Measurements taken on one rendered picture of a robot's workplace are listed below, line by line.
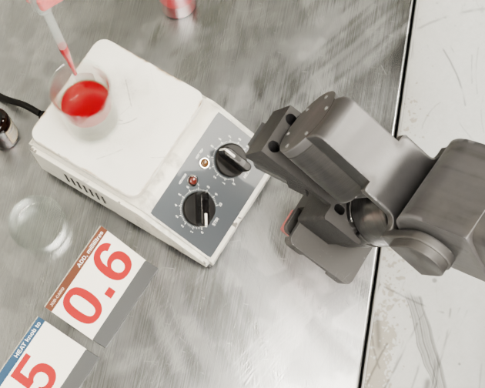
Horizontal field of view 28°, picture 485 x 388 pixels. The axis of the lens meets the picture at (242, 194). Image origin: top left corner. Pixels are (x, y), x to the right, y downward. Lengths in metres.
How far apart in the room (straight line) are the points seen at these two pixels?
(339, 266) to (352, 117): 0.17
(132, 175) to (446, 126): 0.32
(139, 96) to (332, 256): 0.24
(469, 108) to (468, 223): 0.40
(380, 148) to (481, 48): 0.39
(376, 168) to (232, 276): 0.30
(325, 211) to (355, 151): 0.09
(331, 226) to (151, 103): 0.24
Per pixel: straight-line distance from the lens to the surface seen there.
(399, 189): 0.67
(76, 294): 0.91
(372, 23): 1.03
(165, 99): 0.89
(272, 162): 0.72
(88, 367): 0.92
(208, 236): 0.90
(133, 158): 0.87
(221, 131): 0.91
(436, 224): 0.62
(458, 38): 1.03
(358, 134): 0.66
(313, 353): 0.91
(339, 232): 0.74
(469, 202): 0.62
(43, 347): 0.91
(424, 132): 0.98
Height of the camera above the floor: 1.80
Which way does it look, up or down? 72 degrees down
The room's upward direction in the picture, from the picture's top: 4 degrees counter-clockwise
